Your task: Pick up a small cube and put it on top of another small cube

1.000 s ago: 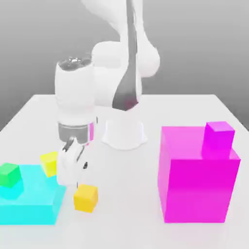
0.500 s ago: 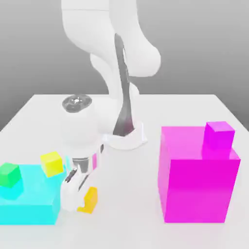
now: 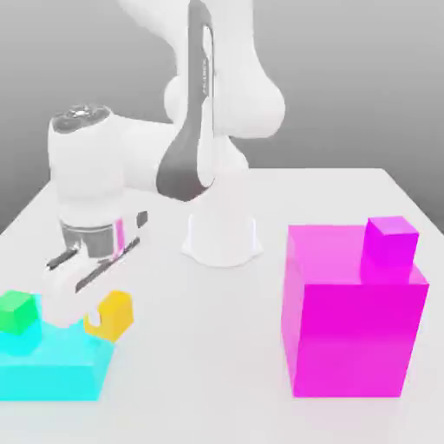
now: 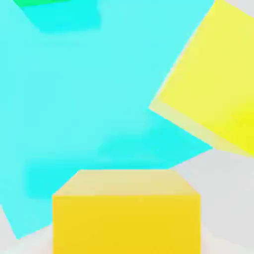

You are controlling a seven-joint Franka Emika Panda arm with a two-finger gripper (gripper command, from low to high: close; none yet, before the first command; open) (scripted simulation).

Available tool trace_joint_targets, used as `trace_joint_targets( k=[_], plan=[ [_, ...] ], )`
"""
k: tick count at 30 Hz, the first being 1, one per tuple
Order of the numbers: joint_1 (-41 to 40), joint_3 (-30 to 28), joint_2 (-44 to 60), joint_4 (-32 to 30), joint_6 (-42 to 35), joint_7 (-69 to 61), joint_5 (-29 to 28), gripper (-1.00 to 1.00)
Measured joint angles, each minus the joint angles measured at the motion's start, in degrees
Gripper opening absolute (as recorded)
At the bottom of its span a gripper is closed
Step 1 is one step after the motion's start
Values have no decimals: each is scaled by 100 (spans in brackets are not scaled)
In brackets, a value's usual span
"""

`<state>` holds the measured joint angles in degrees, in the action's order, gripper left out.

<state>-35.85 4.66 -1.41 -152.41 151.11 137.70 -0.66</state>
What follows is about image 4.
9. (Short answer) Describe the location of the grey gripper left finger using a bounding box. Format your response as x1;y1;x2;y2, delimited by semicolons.
33;225;54;254

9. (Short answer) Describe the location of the large lemon yellow box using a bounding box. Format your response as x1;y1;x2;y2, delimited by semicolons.
148;0;254;159

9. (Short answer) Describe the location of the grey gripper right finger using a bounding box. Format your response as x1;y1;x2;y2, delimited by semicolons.
200;224;220;254

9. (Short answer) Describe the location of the large cyan box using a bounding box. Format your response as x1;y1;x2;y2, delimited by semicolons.
0;0;216;240

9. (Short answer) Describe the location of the small green cube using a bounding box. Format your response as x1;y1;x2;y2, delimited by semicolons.
12;0;72;8

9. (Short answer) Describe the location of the small golden yellow cube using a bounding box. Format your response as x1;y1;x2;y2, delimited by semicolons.
52;169;201;254

